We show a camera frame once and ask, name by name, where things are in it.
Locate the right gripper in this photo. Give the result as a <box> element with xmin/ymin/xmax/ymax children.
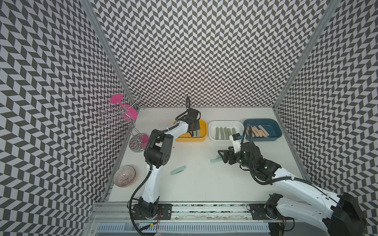
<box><xmin>218</xmin><ymin>145</ymin><xmax>255</xmax><ymax>169</ymax></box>

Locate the pink knife diagonal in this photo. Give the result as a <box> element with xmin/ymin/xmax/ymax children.
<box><xmin>253</xmin><ymin>126</ymin><xmax>261</xmax><ymax>137</ymax></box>

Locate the wire rack with pink discs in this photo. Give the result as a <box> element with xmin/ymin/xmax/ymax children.
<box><xmin>99</xmin><ymin>93</ymin><xmax>149</xmax><ymax>152</ymax></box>

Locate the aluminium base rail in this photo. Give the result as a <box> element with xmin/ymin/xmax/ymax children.
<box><xmin>88</xmin><ymin>202</ymin><xmax>337</xmax><ymax>223</ymax></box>

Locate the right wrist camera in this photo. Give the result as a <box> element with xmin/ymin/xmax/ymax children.
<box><xmin>229</xmin><ymin>133</ymin><xmax>242</xmax><ymax>153</ymax></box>

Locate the olive knife vertical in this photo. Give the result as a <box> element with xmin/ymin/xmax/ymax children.
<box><xmin>223</xmin><ymin>127</ymin><xmax>229</xmax><ymax>140</ymax></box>

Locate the yellow storage box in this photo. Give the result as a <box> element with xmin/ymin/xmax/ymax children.
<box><xmin>175</xmin><ymin>120</ymin><xmax>208</xmax><ymax>142</ymax></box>

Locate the pink ribbed glass bowl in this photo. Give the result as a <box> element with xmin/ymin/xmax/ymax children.
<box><xmin>113</xmin><ymin>165</ymin><xmax>136</xmax><ymax>187</ymax></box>

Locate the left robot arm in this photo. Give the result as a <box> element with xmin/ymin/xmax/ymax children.
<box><xmin>129</xmin><ymin>108</ymin><xmax>201</xmax><ymax>219</ymax></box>

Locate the dark teal storage box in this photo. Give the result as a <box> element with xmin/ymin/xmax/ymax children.
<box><xmin>243</xmin><ymin>119</ymin><xmax>283</xmax><ymax>142</ymax></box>

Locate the white storage box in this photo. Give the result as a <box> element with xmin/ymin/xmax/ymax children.
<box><xmin>208</xmin><ymin>121</ymin><xmax>244</xmax><ymax>144</ymax></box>

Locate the pink knife vertical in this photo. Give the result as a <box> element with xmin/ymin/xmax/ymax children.
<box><xmin>252</xmin><ymin>127</ymin><xmax>258</xmax><ymax>137</ymax></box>

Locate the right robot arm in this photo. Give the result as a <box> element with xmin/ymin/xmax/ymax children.
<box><xmin>218</xmin><ymin>142</ymin><xmax>367</xmax><ymax>236</ymax></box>

